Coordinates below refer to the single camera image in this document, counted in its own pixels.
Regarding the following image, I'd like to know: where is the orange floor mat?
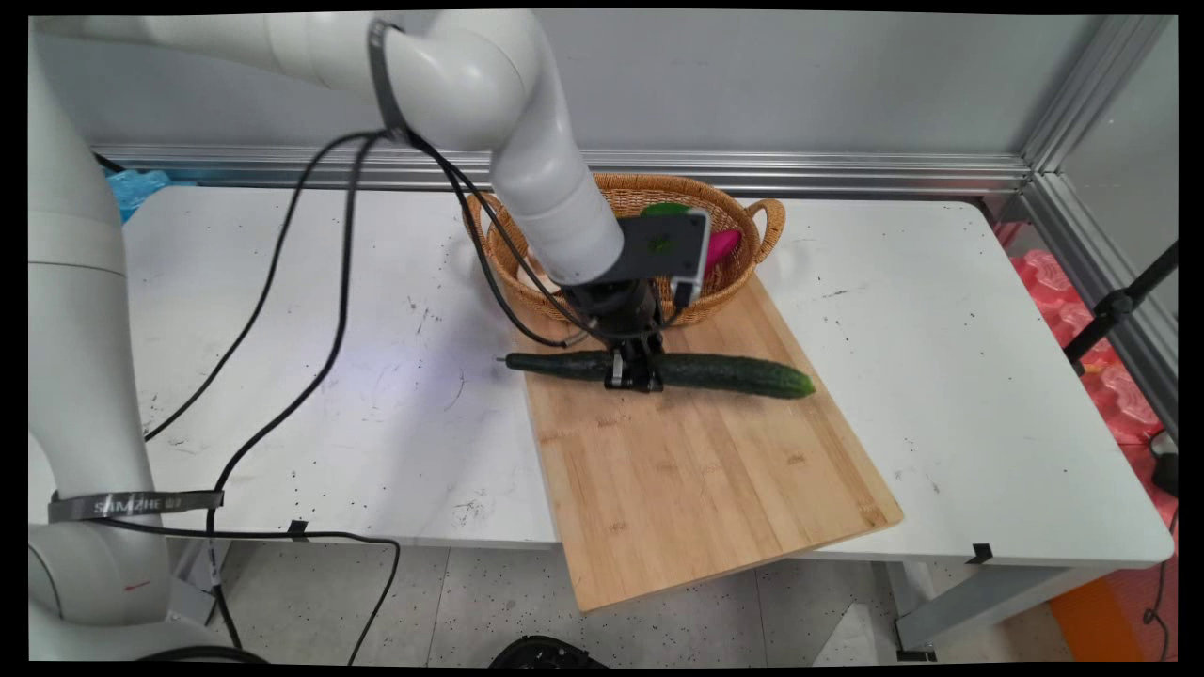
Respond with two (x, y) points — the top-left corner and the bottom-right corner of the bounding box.
(1048, 572), (1179, 663)

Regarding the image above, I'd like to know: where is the long dark green cucumber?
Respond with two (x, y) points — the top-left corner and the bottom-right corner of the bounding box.
(505, 350), (816, 401)

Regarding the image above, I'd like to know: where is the blue bubble wrap sheet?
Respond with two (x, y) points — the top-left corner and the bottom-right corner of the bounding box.
(105, 167), (173, 225)

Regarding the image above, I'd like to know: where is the aluminium frame rail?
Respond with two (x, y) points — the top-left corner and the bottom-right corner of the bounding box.
(91, 143), (1036, 199)
(1021, 173), (1179, 439)

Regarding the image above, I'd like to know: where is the long black arm cable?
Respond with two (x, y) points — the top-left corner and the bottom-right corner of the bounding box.
(204, 132), (388, 652)
(143, 130), (382, 443)

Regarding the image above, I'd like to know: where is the grey metal table leg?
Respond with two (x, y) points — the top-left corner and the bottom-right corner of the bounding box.
(169, 538), (232, 627)
(884, 560), (1113, 661)

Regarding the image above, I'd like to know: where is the black tripod stand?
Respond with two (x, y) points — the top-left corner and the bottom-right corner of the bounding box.
(1063, 243), (1179, 377)

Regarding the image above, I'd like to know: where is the thin black floor cable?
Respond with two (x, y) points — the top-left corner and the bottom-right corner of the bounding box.
(1141, 508), (1179, 661)

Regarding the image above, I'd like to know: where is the black round floor object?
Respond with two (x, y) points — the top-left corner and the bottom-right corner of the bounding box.
(489, 636), (610, 669)

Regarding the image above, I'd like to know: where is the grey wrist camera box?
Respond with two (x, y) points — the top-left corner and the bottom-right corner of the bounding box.
(587, 208), (713, 308)

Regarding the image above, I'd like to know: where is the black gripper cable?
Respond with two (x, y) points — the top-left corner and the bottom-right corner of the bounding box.
(400, 130), (612, 351)

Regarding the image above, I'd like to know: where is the bamboo cutting board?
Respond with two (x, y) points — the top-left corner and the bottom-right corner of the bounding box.
(513, 273), (905, 614)

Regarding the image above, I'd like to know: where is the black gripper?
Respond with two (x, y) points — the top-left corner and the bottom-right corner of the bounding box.
(562, 278), (666, 395)

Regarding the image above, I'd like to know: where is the magenta toy vegetable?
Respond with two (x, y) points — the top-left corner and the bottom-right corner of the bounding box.
(705, 228), (744, 275)

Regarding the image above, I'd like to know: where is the black cable looping over floor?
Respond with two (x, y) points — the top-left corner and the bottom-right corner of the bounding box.
(89, 517), (403, 665)

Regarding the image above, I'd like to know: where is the woven wicker basket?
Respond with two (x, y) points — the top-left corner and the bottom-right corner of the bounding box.
(462, 173), (787, 331)

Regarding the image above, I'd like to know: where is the red bubble wrap sheet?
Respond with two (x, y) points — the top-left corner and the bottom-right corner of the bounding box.
(995, 221), (1179, 532)

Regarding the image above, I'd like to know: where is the grey velcro strap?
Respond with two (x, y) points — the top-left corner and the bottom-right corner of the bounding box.
(47, 489), (226, 525)

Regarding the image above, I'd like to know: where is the aluminium frame post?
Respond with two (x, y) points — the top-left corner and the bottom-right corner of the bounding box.
(1021, 14), (1174, 176)

